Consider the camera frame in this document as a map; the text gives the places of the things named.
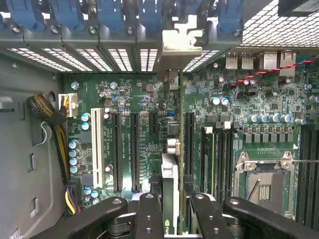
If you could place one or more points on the green motherboard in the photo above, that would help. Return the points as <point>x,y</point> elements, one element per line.
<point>127,99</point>

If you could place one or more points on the black and grey PC case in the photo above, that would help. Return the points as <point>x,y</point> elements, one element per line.
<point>20,149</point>

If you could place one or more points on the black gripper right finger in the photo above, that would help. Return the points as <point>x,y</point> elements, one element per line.
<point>209,219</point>

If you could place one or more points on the long black expansion slot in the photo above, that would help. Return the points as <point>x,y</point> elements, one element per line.
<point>135,149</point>
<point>190,142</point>
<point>117,149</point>

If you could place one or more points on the white power connector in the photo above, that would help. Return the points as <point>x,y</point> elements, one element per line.
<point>72,107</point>

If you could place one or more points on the black power connector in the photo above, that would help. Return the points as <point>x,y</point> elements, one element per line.
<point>73,184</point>

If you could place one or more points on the black RAM slot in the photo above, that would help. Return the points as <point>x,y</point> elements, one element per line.
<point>301,174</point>
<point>315,174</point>
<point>231,149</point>
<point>218,161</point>
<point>308,174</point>
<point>208,129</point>
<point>225,161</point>

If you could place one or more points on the short black expansion slot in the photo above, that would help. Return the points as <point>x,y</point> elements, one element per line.
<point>153,123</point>

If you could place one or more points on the white expansion slot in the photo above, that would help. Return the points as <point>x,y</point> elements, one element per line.
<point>97,149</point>

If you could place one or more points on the thin metal locking lever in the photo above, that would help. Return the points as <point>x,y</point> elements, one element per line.
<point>306,161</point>

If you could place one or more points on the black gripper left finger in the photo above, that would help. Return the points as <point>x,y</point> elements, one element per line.
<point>149,219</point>

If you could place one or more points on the CPU socket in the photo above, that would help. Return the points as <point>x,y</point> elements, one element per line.
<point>264,184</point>

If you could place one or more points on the perforated metal slot cover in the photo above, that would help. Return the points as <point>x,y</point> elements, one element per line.
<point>37,58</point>
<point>67,59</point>
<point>94,59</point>
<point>120,59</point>
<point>199,61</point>
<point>148,59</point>

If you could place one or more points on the metal rear port block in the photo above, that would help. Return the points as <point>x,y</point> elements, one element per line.
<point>288,62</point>
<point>271,61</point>
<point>247,62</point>
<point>231,62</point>

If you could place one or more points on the blue card retention clip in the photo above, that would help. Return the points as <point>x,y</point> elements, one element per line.
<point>66,12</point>
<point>22,12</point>
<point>149,12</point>
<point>229,15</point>
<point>109,12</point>

